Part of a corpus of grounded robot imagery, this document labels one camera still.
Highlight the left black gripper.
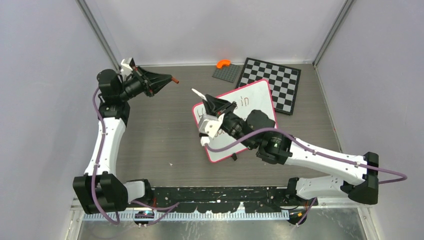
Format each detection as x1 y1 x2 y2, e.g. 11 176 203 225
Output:
118 66 173 101

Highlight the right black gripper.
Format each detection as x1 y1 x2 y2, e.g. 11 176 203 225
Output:
203 93 255 150

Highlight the red marker cap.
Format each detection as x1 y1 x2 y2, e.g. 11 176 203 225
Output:
171 77 179 84

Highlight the white marker pen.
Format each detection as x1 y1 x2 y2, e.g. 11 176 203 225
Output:
191 88 207 101

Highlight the pink framed whiteboard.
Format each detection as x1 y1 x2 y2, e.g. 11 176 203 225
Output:
191 79 278 163

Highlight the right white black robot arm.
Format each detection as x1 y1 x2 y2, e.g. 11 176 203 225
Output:
198 94 379 205

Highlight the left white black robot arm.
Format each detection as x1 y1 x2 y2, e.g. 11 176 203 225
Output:
72 66 178 215

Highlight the grey lego baseplate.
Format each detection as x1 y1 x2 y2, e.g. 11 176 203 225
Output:
212 63 241 83

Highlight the orange curved plastic piece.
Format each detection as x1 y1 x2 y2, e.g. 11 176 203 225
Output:
215 59 231 69

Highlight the black white checkerboard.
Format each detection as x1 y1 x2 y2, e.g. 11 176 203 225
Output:
235 57 302 116

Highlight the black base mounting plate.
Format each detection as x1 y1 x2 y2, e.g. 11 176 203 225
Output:
135 186 313 214

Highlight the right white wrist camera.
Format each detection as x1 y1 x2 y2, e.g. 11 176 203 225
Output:
198 114 224 147

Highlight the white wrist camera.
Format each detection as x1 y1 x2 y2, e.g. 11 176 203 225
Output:
198 114 224 147
120 57 136 81

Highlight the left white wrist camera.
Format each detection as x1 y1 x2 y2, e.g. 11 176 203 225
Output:
120 57 136 81

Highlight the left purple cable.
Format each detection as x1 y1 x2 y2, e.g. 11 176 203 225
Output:
90 86 180 227

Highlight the white slotted cable duct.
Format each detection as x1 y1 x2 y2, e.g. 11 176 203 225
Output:
82 211 291 222

